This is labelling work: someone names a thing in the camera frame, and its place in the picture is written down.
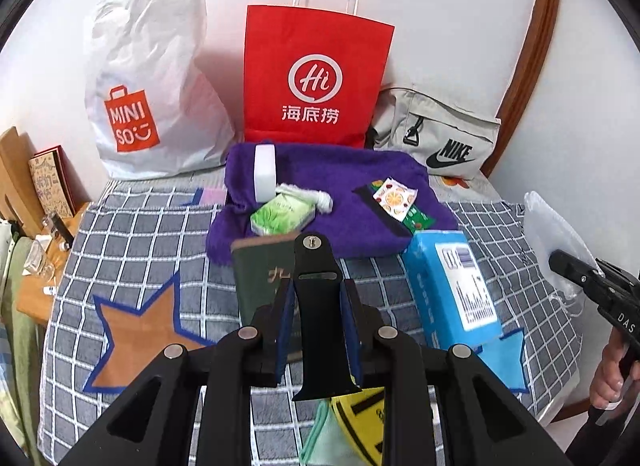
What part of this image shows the clear glass cup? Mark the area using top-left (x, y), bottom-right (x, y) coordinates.
top-left (24, 240), bottom-right (55, 275)

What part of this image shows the black watch strap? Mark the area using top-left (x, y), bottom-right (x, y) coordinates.
top-left (291, 233), bottom-right (363, 402)

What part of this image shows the clear plastic bag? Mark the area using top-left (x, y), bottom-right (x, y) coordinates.
top-left (522, 191), bottom-right (601, 317)

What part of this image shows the grey checked blanket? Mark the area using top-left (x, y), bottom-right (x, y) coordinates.
top-left (37, 178), bottom-right (583, 466)

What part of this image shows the white plastic shopping bag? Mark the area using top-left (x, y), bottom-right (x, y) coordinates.
top-left (84, 0), bottom-right (236, 181)

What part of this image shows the black bottle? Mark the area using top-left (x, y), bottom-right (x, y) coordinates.
top-left (42, 213), bottom-right (73, 243)

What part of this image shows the red paper bag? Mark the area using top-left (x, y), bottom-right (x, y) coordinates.
top-left (243, 0), bottom-right (396, 149)

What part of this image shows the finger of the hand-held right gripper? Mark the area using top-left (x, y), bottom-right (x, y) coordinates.
top-left (547, 250), bottom-right (603, 294)
top-left (597, 260), bottom-right (640, 297)

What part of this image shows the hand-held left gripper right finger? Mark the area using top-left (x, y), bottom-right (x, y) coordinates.
top-left (340, 278), bottom-right (571, 466)

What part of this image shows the white cloth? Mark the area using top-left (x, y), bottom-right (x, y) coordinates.
top-left (276, 183), bottom-right (334, 215)

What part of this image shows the grey canvas bag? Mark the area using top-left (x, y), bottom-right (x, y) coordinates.
top-left (367, 86), bottom-right (502, 177)

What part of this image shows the green flat packet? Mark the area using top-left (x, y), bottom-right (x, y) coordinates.
top-left (366, 181), bottom-right (434, 235)

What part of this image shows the mint green cloth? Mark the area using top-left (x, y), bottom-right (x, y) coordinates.
top-left (302, 403), bottom-right (347, 466)

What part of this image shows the olive green cloth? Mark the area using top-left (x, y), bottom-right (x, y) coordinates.
top-left (0, 236), bottom-right (51, 466)

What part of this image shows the blue cardboard box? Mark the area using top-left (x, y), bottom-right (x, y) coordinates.
top-left (402, 230), bottom-right (503, 352)

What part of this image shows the orange slice print packet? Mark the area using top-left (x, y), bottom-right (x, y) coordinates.
top-left (372, 177), bottom-right (418, 220)

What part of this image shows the white pillow orange print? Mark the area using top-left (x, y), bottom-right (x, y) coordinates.
top-left (432, 171), bottom-right (501, 201)

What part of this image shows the person's right hand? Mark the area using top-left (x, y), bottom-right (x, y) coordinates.
top-left (590, 333), bottom-right (626, 409)

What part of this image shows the wooden bedside table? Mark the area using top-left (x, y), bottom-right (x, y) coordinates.
top-left (17, 201), bottom-right (93, 329)

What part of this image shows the red-edged illustrated book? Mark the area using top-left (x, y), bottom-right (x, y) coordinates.
top-left (27, 146), bottom-right (78, 219)

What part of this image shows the brown curved wooden frame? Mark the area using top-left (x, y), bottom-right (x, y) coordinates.
top-left (480, 0), bottom-right (563, 179)

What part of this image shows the yellow black printed cloth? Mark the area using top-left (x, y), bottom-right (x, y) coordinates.
top-left (330, 388), bottom-right (387, 466)

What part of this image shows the green tissue pack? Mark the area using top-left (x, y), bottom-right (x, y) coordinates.
top-left (250, 193), bottom-right (317, 237)

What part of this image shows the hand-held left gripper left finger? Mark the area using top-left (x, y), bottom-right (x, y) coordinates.
top-left (60, 280), bottom-right (296, 466)

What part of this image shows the white sponge block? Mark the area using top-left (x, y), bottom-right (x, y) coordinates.
top-left (253, 145), bottom-right (278, 203)

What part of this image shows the purple towel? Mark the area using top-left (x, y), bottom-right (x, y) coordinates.
top-left (206, 140), bottom-right (458, 267)

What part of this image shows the wooden chair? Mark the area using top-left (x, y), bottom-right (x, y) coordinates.
top-left (0, 127), bottom-right (48, 239)

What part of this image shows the dark green book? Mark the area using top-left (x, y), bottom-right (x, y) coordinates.
top-left (230, 235), bottom-right (297, 329)

